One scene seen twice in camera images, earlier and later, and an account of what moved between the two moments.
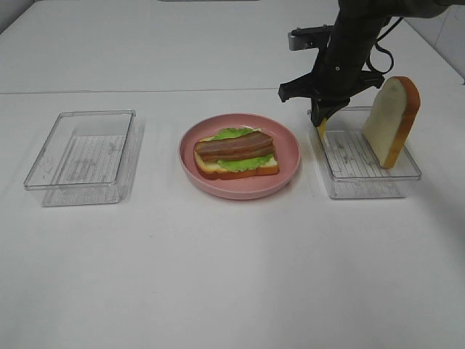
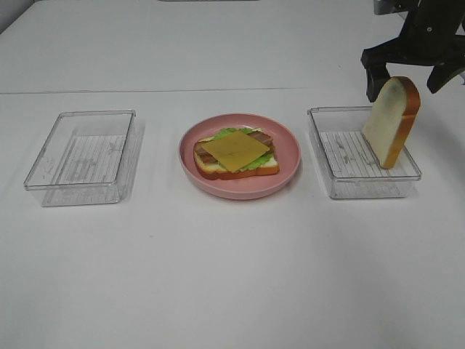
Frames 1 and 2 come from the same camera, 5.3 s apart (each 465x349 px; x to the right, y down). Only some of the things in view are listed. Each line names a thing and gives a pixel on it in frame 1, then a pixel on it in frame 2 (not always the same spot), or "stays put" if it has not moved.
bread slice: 395,107 stays put
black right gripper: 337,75 → 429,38
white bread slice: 211,169 stays put
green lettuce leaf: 234,165 stays put
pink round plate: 253,187 stays put
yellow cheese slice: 322,129 → 236,150
